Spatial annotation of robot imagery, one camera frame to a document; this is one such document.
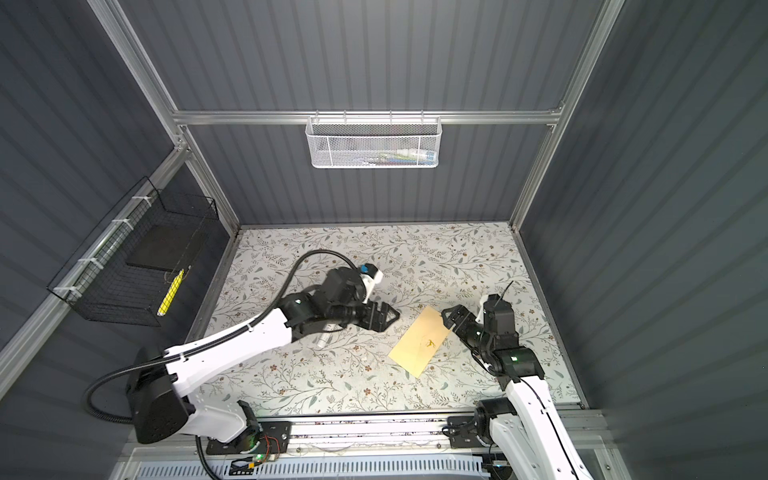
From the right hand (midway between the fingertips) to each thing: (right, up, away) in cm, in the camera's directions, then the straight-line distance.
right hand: (454, 321), depth 79 cm
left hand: (-17, +3, -4) cm, 18 cm away
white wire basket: (-24, +65, +45) cm, 83 cm away
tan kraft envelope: (-9, -10, +10) cm, 17 cm away
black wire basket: (-81, +14, -7) cm, 83 cm away
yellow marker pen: (-68, +9, -10) cm, 69 cm away
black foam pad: (-78, +20, -1) cm, 80 cm away
